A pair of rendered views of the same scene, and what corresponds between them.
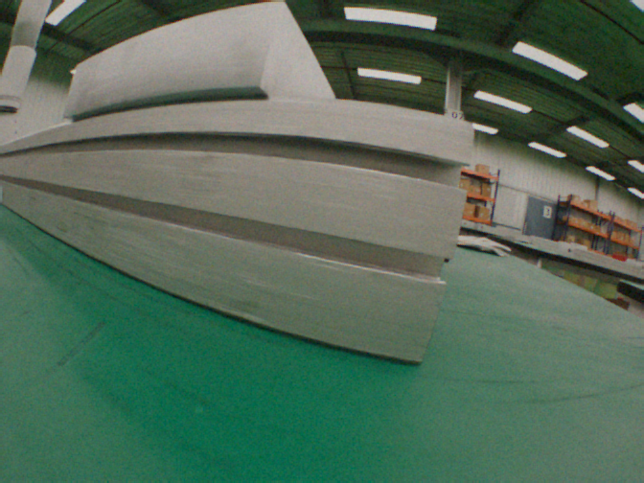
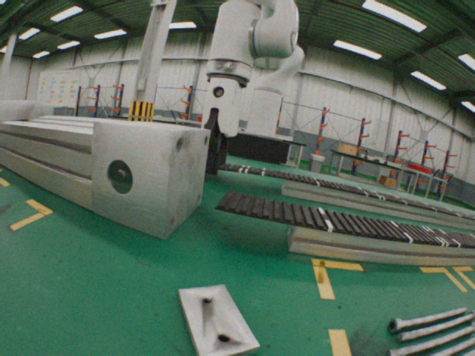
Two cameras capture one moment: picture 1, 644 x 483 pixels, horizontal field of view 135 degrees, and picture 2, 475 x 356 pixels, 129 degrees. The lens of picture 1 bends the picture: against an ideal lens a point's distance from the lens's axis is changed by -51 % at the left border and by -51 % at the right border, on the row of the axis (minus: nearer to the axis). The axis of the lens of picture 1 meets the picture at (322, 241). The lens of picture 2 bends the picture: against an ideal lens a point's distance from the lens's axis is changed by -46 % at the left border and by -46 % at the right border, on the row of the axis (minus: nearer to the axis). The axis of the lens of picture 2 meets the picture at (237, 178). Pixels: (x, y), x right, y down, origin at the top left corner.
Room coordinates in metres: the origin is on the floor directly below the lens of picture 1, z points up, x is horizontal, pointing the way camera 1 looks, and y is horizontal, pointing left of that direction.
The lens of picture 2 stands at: (0.69, 0.82, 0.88)
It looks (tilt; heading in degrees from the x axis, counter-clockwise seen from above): 14 degrees down; 176
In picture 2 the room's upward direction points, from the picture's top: 10 degrees clockwise
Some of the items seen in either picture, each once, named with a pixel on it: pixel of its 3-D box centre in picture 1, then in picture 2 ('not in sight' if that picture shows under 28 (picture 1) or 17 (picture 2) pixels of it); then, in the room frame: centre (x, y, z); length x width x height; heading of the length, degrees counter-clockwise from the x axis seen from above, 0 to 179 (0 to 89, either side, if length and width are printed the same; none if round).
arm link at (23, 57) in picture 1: (15, 74); (237, 35); (0.30, 0.80, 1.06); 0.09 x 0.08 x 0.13; 65
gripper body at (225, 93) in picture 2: (2, 130); (223, 105); (0.30, 0.80, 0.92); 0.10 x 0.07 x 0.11; 169
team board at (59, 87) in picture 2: not in sight; (55, 107); (-3.61, -3.86, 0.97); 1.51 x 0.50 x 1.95; 99
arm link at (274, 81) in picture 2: not in sight; (280, 68); (-0.17, 0.98, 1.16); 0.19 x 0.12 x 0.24; 73
